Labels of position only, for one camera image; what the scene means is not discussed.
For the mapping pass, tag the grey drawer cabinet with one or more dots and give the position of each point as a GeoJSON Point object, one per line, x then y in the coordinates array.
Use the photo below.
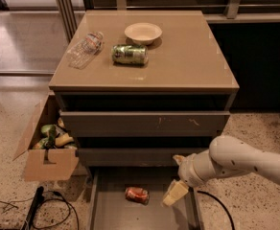
{"type": "Point", "coordinates": [186, 71]}

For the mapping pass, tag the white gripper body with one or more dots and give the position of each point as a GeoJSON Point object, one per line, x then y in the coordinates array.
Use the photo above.
{"type": "Point", "coordinates": [187, 170]}

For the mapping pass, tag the white bowl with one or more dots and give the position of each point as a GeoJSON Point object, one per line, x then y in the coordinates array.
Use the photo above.
{"type": "Point", "coordinates": [143, 33]}

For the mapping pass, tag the grey open bottom drawer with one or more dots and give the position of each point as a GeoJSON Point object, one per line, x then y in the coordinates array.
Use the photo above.
{"type": "Point", "coordinates": [110, 210]}

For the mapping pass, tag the yellow item in box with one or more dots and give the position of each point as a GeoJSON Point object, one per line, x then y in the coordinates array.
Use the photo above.
{"type": "Point", "coordinates": [62, 140]}

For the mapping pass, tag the green soda can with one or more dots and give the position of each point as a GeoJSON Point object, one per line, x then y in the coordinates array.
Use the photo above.
{"type": "Point", "coordinates": [130, 54]}

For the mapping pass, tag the cardboard box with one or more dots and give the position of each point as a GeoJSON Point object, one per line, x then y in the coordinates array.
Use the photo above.
{"type": "Point", "coordinates": [41, 164]}

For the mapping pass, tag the green snack bag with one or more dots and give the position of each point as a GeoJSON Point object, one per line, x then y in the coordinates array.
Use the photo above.
{"type": "Point", "coordinates": [49, 135]}

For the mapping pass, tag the grey top drawer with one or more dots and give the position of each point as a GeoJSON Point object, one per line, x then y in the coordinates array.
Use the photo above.
{"type": "Point", "coordinates": [144, 123]}

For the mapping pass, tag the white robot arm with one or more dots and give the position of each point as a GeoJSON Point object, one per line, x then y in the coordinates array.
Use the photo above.
{"type": "Point", "coordinates": [227, 156]}

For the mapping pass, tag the black power strip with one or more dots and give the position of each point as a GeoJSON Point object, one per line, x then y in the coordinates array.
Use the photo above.
{"type": "Point", "coordinates": [38, 198]}

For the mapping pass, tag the red coke can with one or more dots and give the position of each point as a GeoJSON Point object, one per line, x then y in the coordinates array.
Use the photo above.
{"type": "Point", "coordinates": [137, 194]}

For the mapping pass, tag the grey middle drawer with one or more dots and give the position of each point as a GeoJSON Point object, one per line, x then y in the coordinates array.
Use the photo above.
{"type": "Point", "coordinates": [132, 157]}

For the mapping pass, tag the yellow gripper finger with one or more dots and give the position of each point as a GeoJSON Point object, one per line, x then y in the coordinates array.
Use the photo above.
{"type": "Point", "coordinates": [176, 191]}
{"type": "Point", "coordinates": [179, 159]}

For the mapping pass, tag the clear plastic water bottle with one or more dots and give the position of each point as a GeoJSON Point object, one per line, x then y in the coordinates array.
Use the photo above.
{"type": "Point", "coordinates": [85, 50]}

